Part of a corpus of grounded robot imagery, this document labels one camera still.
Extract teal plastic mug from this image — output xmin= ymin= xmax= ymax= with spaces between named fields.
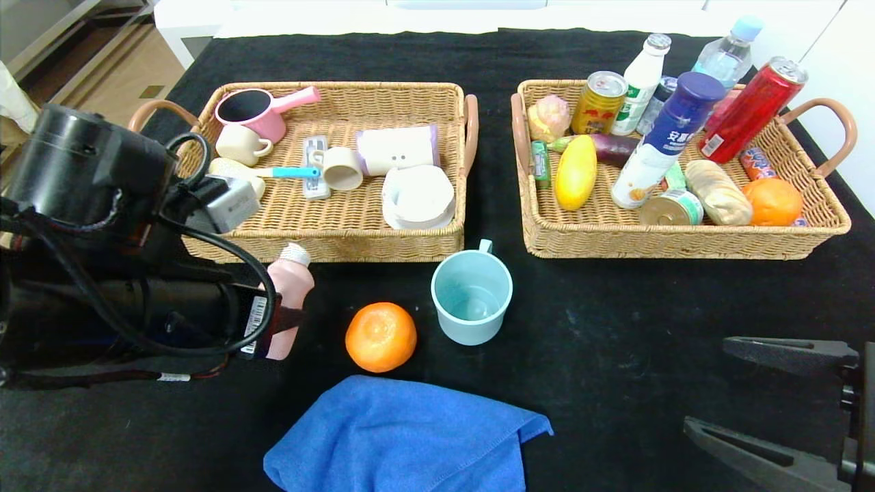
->
xmin=431 ymin=239 xmax=513 ymax=346

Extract small blue lidded jar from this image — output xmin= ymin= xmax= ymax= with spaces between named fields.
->
xmin=636 ymin=77 xmax=677 ymax=135

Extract green gum pack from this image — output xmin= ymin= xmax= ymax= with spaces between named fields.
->
xmin=531 ymin=141 xmax=552 ymax=189

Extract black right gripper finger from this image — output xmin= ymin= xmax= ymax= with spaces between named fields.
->
xmin=722 ymin=336 xmax=860 ymax=377
xmin=684 ymin=415 xmax=853 ymax=492

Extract pink lotion bottle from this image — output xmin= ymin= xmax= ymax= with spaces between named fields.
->
xmin=263 ymin=243 xmax=316 ymax=361

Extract white milk bottle green label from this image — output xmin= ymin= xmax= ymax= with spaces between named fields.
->
xmin=610 ymin=34 xmax=671 ymax=136

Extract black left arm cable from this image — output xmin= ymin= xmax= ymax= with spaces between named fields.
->
xmin=161 ymin=132 xmax=278 ymax=357

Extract beige bread loaf toy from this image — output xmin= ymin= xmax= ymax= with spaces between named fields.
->
xmin=684 ymin=160 xmax=753 ymax=226

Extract blue towel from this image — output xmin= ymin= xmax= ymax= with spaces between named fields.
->
xmin=263 ymin=374 xmax=554 ymax=492

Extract white bottle dark blue cap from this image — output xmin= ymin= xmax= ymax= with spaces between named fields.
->
xmin=610 ymin=72 xmax=726 ymax=210

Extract orange blue snack packet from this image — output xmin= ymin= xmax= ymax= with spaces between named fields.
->
xmin=738 ymin=147 xmax=778 ymax=181

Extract cream mug with handle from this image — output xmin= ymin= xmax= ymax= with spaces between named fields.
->
xmin=215 ymin=124 xmax=274 ymax=167

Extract purple eggplant toy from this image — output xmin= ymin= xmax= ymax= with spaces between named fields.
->
xmin=547 ymin=133 xmax=640 ymax=169

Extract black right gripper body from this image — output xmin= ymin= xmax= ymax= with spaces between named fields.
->
xmin=839 ymin=341 xmax=875 ymax=492

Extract rectangular wicker basket brown handles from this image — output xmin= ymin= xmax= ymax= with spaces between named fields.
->
xmin=511 ymin=80 xmax=857 ymax=260
xmin=130 ymin=82 xmax=479 ymax=264

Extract white hanging cloth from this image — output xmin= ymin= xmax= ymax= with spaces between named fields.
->
xmin=0 ymin=61 xmax=38 ymax=134

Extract white round container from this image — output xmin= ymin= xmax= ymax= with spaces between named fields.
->
xmin=381 ymin=165 xmax=456 ymax=231

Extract small beige cup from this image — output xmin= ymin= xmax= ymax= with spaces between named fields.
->
xmin=311 ymin=147 xmax=364 ymax=192

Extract white furniture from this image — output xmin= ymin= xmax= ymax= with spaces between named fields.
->
xmin=154 ymin=0 xmax=848 ymax=69

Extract black table cloth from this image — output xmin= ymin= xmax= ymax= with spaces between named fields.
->
xmin=0 ymin=29 xmax=875 ymax=492

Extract tall red drink can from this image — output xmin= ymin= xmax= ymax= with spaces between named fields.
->
xmin=697 ymin=57 xmax=808 ymax=165

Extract cream brush teal handle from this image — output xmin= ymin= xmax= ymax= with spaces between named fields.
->
xmin=207 ymin=158 xmax=321 ymax=180

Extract clear water bottle blue cap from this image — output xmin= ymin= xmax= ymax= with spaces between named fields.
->
xmin=692 ymin=17 xmax=762 ymax=90

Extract white purple tissue pack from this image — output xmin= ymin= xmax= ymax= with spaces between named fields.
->
xmin=355 ymin=125 xmax=440 ymax=178

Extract yellow mango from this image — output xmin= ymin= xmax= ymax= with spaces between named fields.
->
xmin=552 ymin=135 xmax=597 ymax=211

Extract white grey razor pack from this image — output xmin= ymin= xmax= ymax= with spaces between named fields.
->
xmin=301 ymin=135 xmax=332 ymax=201

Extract pink toy saucepan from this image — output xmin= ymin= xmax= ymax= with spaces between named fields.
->
xmin=215 ymin=86 xmax=321 ymax=144

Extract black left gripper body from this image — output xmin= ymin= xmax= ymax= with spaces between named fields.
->
xmin=184 ymin=282 xmax=283 ymax=361

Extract gold drink can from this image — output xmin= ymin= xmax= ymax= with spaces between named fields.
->
xmin=570 ymin=71 xmax=628 ymax=135

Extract tin can green label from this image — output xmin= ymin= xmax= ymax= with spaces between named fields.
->
xmin=638 ymin=189 xmax=704 ymax=226

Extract green white candy tube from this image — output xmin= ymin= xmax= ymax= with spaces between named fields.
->
xmin=658 ymin=161 xmax=686 ymax=192

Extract orange tangerine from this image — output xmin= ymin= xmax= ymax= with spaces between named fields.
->
xmin=345 ymin=302 xmax=418 ymax=373
xmin=743 ymin=178 xmax=804 ymax=227

